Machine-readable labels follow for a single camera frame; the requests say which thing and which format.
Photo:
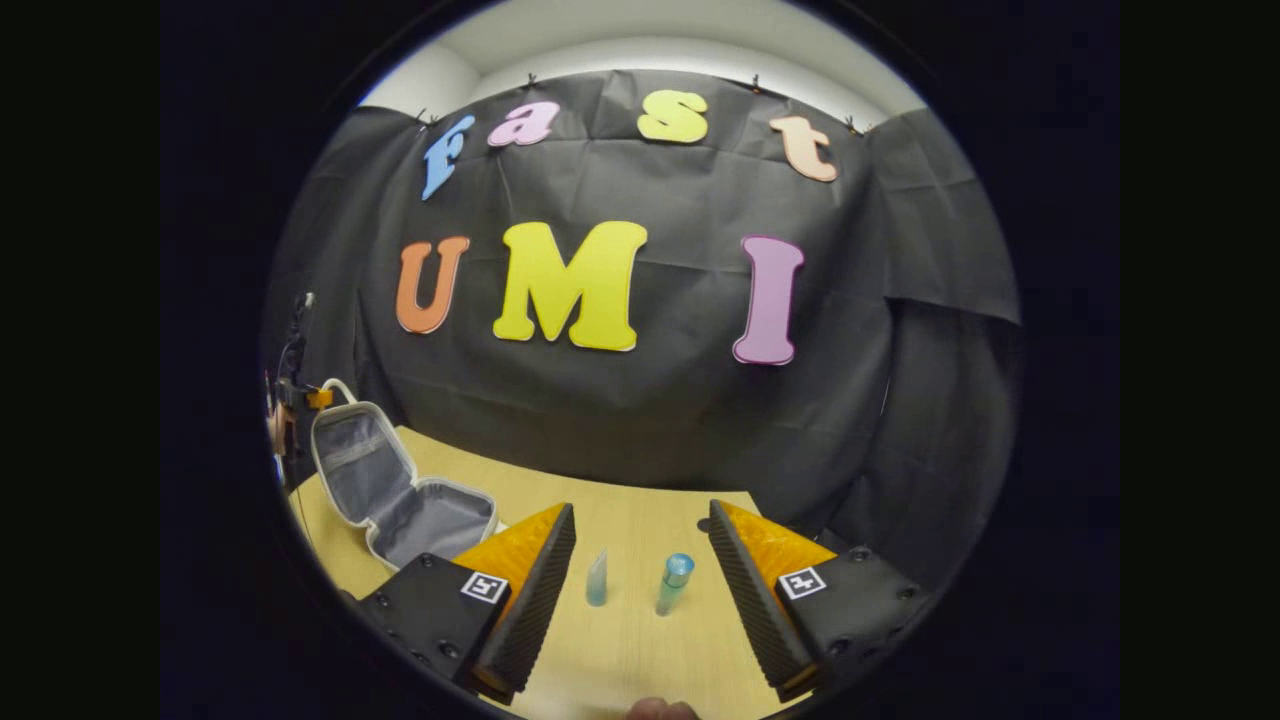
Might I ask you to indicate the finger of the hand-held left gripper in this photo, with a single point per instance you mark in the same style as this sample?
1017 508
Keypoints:
320 399

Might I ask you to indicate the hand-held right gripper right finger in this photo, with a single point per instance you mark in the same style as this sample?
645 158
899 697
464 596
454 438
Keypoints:
750 590

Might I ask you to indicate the white suitcase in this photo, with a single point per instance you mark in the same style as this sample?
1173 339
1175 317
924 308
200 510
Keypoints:
380 470

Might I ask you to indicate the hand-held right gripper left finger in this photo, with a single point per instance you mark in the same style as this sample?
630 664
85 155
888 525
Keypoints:
540 600

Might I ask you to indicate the teal bottle with blue cap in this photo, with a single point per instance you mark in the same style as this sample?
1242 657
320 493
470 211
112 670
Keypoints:
675 585

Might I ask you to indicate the black backdrop cloth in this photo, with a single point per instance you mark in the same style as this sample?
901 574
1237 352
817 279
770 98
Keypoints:
650 420

